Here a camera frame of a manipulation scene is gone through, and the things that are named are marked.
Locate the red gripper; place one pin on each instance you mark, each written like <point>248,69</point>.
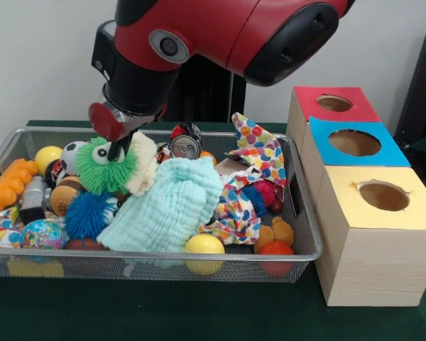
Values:
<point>104,122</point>

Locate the cream waffle cloth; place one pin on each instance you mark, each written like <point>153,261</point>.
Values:
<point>143,167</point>

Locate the green spiky ball with eyes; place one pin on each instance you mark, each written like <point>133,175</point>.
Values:
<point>99,174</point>

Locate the mint green cloth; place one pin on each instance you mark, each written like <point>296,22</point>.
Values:
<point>163,209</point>

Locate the orange ladder-shaped block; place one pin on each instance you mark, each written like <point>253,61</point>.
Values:
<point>10,184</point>

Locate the polka dot cloth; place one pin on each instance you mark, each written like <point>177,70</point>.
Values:
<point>259,149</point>

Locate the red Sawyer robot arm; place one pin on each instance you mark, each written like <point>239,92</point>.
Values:
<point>216,32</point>

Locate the wooden three-hole box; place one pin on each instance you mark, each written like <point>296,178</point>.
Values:
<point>372,266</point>

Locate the small soccer ball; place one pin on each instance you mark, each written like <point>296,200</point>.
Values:
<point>69,156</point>

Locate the crushed soda can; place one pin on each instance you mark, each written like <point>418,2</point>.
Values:
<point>184,147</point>

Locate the yellow ball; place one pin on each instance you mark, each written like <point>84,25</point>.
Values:
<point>48,158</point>
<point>204,248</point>

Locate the blue spiky ball with eyes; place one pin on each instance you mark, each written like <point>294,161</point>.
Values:
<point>87,216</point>

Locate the globe print ball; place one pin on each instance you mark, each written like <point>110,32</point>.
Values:
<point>42,234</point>

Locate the dark green tablecloth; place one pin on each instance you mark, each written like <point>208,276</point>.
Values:
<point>163,312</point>

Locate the red orange ball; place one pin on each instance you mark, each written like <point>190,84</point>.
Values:
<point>276,253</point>

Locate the black panel stand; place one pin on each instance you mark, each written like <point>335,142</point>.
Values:
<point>419,89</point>

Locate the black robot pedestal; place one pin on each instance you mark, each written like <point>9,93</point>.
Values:
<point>206,96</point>

